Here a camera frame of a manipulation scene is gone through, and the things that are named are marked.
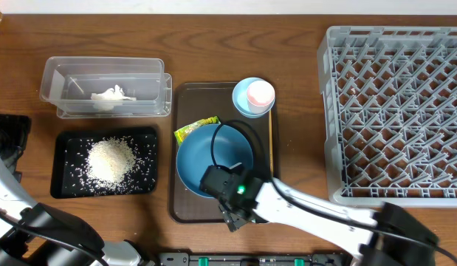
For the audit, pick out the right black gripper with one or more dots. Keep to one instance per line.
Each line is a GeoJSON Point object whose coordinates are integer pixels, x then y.
{"type": "Point", "coordinates": [235, 222]}

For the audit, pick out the green snack wrapper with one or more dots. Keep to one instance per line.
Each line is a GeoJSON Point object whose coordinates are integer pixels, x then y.
{"type": "Point", "coordinates": [182, 133]}

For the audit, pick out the grey dishwasher rack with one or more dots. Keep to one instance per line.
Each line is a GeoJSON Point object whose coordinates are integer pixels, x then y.
{"type": "Point", "coordinates": [390, 99]}

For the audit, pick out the brown serving tray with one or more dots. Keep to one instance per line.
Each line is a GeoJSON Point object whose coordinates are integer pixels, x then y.
{"type": "Point", "coordinates": [195, 101]}

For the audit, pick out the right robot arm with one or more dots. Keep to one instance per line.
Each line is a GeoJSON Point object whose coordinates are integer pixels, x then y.
{"type": "Point", "coordinates": [389, 236]}

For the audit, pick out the clear plastic bin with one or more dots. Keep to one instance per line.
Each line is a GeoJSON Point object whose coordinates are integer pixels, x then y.
{"type": "Point", "coordinates": [69, 81]}

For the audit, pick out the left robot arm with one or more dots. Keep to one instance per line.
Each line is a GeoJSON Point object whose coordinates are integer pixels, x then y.
{"type": "Point", "coordinates": [33, 233]}

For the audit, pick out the pink cup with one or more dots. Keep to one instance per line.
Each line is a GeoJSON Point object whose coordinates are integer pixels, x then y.
{"type": "Point", "coordinates": [260, 96]}

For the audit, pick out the black plastic tray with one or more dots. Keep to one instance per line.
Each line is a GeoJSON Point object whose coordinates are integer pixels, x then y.
{"type": "Point", "coordinates": [70, 171]}

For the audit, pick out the dark blue plate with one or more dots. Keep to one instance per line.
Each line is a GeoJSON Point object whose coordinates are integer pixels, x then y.
{"type": "Point", "coordinates": [207, 145]}

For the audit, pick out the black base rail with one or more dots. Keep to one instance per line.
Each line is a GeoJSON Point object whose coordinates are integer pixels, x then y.
{"type": "Point", "coordinates": [186, 259]}

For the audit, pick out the wooden chopstick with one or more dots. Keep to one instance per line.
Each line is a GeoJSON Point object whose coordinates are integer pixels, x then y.
{"type": "Point", "coordinates": [271, 161]}

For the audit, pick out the light blue bowl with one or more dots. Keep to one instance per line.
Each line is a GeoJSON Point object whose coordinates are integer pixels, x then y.
{"type": "Point", "coordinates": [239, 97]}

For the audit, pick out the pile of white rice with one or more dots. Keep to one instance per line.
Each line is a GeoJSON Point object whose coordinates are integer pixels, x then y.
{"type": "Point", "coordinates": [110, 160]}

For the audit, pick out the white tissue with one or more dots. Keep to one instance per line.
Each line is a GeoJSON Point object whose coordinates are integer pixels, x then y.
{"type": "Point", "coordinates": [109, 99]}

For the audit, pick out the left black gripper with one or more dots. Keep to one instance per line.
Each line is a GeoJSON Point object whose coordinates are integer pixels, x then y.
{"type": "Point", "coordinates": [17, 128]}

